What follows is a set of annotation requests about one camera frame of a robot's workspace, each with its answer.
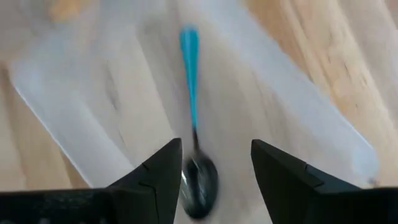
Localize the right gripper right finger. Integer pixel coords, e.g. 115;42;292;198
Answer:
251;139;398;224

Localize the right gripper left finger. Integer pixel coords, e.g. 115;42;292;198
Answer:
0;138;183;224

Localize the black spoon teal handle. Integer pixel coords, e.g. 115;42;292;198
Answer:
178;24;220;220

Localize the frosted white plastic tray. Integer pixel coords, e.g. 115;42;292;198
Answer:
7;0;381;224

